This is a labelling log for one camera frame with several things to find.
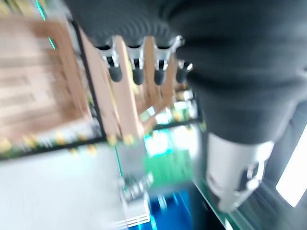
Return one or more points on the wooden shelf board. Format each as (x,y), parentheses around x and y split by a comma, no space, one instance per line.
(124,103)

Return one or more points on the black metal shelf frame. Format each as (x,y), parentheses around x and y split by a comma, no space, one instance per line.
(96,115)

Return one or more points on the blue plastic crate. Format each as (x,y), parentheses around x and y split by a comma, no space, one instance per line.
(172,210)

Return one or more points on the wooden slatted shelf panel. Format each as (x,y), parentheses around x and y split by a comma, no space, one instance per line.
(36,79)

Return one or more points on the white ribbed box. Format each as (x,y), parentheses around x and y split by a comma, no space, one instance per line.
(134,203)

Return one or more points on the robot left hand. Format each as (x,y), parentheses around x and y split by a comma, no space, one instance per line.
(230,60)

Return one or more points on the white panel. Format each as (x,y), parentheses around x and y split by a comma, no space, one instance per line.
(293,172)

